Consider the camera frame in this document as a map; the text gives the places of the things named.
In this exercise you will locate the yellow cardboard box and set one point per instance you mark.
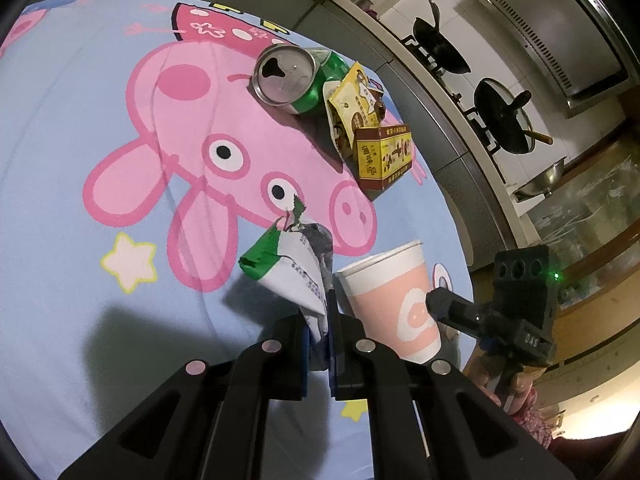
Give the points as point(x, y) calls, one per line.
point(382, 157)

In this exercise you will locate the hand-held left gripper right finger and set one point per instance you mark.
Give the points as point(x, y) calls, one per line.
point(334, 360)

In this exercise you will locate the gas stove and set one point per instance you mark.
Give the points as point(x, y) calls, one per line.
point(452, 87)

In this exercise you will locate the person's right hand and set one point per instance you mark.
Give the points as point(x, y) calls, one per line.
point(522, 390)

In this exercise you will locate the patterned glass door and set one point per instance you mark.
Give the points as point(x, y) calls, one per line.
point(590, 210)

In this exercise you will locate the person's right forearm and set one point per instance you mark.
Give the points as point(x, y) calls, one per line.
point(542, 427)

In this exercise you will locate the green drink can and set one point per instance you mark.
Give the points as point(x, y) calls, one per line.
point(282, 72)

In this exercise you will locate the yellow snack packet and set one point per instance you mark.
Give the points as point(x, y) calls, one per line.
point(350, 105)

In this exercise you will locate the steel range hood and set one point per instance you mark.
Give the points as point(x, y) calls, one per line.
point(550, 35)

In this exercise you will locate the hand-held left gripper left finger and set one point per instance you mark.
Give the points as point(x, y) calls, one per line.
point(303, 355)

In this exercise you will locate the printed cartoon pig blanket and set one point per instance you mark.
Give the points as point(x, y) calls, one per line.
point(75, 160)

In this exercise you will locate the black frying pan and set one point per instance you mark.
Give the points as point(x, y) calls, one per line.
point(440, 47)

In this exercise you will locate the pink and white paper cup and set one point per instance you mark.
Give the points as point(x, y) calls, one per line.
point(385, 300)

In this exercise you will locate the glass wok lid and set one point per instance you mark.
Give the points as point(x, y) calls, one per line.
point(520, 100)

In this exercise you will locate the green and white foil wrapper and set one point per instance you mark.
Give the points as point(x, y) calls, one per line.
point(280, 265)

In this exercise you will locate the steel wok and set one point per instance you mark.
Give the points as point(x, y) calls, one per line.
point(542, 177)

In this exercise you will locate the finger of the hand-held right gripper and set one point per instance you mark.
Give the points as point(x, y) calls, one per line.
point(452, 305)

